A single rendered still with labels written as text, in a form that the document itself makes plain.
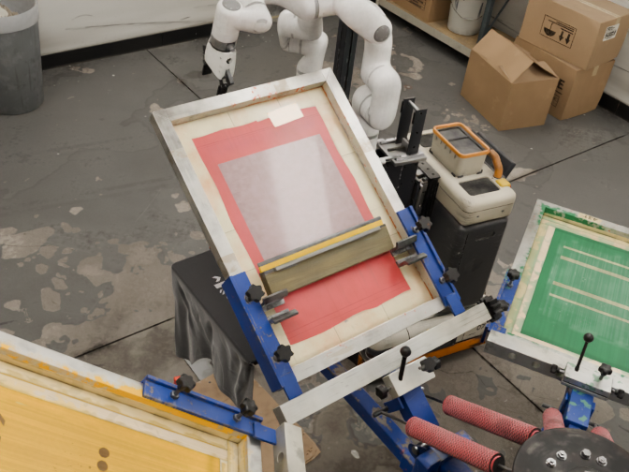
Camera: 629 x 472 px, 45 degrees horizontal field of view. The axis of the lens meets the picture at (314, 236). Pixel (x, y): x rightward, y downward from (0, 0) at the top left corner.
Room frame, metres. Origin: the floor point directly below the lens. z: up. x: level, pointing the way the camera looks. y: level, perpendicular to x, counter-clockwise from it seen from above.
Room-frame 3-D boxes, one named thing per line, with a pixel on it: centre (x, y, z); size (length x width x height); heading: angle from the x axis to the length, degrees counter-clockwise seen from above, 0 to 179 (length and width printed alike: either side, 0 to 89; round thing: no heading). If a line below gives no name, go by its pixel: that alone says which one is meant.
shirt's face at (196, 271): (1.74, 0.12, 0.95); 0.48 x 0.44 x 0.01; 40
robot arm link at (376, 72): (2.14, -0.11, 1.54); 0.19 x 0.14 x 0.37; 26
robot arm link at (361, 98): (2.16, -0.12, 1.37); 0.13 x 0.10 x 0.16; 26
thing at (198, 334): (1.60, 0.27, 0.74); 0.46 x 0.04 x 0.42; 40
